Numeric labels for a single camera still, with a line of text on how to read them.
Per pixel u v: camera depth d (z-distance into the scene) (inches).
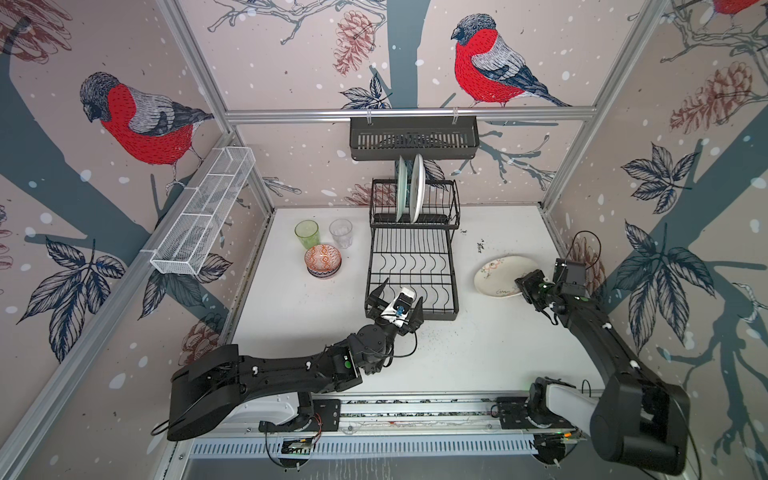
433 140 42.0
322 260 39.6
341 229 43.5
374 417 29.4
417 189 30.0
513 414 28.7
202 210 30.9
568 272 25.8
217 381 18.5
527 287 30.4
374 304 25.8
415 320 26.4
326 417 28.7
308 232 41.2
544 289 28.6
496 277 37.4
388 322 24.1
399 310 23.2
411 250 40.8
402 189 31.2
